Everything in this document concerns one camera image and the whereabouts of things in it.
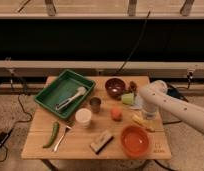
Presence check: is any yellow banana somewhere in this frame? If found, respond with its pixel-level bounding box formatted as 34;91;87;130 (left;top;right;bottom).
132;115;155;132

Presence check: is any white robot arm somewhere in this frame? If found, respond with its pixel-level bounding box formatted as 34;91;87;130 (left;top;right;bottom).
139;80;204;135

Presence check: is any light green cup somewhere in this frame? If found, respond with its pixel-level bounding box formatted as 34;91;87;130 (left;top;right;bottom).
121;93;134;105

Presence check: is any small metal cup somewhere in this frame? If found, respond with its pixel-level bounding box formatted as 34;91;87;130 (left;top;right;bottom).
90;97;101;113

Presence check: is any white paper cup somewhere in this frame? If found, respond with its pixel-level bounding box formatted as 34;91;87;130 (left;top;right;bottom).
75;108;92;128

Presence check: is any light blue cloth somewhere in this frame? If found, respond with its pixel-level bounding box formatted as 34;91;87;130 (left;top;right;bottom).
130;95;143;110

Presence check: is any brown pine cone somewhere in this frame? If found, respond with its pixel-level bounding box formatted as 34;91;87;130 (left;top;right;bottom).
128;81;137;93

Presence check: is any orange bowl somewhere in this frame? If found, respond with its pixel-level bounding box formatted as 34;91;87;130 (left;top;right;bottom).
120;125;150;158

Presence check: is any orange fruit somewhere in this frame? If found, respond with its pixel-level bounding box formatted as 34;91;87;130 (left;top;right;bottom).
111;108;122;121

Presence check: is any dark red bowl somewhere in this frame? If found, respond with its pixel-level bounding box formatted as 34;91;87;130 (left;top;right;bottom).
105;78;126;98

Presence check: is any wooden table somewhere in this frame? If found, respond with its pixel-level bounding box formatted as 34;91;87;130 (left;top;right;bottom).
20;75;173;161

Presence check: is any wooden block eraser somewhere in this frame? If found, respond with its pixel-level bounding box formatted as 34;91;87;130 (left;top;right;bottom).
90;130;113;154

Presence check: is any green plastic tray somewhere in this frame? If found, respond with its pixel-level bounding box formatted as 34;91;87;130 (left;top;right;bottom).
35;69;95;120

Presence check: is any black power adapter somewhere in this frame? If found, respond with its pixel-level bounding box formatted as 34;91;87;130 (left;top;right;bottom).
0;132;8;147

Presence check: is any black cable right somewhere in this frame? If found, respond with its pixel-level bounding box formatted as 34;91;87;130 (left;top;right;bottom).
162;71;194;126

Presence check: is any black hanging cable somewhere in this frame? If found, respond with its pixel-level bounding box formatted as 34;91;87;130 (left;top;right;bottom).
114;10;152;76

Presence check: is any black floor cable left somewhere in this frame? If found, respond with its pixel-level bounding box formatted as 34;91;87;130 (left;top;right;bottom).
0;69;34;163

